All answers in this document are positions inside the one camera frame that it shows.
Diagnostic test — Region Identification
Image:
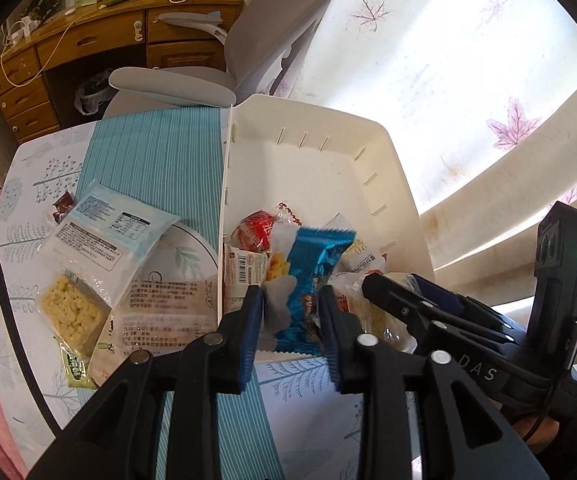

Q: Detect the small dark candy packet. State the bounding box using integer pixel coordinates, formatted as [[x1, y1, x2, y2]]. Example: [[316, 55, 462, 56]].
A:
[[51, 191, 76, 224]]

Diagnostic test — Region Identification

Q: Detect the white packet green mark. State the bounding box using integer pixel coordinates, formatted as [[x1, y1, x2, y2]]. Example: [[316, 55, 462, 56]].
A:
[[88, 310, 136, 387]]

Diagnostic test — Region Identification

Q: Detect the black cable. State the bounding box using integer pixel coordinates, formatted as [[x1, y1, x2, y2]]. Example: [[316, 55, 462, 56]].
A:
[[0, 202, 64, 433]]

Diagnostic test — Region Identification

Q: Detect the blue snack packet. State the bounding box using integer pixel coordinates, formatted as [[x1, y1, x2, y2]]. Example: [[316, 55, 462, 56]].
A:
[[263, 226, 358, 356]]

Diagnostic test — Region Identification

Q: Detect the printed blue white tablecloth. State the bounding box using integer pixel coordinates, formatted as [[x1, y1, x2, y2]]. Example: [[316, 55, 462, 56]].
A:
[[0, 107, 434, 480]]

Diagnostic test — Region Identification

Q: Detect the small red snack packet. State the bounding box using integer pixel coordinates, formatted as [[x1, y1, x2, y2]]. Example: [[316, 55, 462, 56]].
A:
[[232, 202, 303, 256]]

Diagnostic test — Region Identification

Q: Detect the leaf print curtain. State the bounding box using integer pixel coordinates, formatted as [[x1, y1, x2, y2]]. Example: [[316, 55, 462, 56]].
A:
[[268, 0, 577, 411]]

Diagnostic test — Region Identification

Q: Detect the translucent bread packet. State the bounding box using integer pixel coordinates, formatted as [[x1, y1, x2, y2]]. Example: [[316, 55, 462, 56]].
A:
[[112, 265, 219, 357]]

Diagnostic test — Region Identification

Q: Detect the yellow rice cracker packet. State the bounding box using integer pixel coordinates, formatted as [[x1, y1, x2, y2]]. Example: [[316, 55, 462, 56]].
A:
[[35, 272, 112, 357]]

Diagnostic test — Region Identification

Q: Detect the yellow cable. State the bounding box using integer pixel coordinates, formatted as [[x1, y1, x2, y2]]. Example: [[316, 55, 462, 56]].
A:
[[0, 5, 104, 91]]

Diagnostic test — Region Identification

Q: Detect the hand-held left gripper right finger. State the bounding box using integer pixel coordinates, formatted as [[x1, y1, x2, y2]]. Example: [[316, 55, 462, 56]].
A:
[[317, 284, 551, 480]]

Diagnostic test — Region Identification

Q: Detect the white orange protein bar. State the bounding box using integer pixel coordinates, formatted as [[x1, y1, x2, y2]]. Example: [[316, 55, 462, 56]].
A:
[[318, 212, 390, 275]]

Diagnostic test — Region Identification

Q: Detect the wooden desk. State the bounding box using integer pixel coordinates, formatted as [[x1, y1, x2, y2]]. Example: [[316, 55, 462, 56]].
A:
[[0, 0, 246, 143]]

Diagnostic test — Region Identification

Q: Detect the white packet red mark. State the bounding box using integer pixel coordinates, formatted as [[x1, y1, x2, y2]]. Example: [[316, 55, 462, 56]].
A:
[[223, 242, 272, 306]]

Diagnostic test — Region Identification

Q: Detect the trash bin with bag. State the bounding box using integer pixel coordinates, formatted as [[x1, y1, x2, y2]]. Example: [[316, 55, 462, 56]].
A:
[[73, 70, 119, 117]]

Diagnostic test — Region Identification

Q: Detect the white plastic storage box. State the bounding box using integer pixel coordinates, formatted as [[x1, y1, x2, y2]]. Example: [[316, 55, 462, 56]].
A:
[[217, 92, 436, 361]]

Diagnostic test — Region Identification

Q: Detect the person's right hand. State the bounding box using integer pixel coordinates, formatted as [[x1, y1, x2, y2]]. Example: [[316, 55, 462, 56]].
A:
[[513, 412, 566, 448]]

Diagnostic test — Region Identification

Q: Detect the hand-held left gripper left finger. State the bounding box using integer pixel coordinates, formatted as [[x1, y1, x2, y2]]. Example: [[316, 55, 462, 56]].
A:
[[28, 285, 269, 480]]

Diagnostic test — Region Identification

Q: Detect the large white blue packet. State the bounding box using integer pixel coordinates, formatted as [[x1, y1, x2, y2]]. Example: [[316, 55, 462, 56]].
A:
[[42, 181, 182, 308]]

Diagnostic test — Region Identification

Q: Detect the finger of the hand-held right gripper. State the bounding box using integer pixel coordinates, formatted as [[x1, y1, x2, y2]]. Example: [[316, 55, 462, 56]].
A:
[[411, 274, 509, 331], [361, 272, 516, 356]]

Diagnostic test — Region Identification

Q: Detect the dark patterned pouch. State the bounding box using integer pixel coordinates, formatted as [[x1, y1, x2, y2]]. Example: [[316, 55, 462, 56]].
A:
[[18, 0, 66, 23]]

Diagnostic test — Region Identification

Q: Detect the grey office chair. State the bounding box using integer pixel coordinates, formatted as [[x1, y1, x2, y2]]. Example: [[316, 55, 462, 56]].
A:
[[102, 0, 349, 121]]

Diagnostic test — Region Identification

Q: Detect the white power strip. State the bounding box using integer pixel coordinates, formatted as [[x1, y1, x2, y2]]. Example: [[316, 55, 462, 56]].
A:
[[6, 15, 36, 43]]

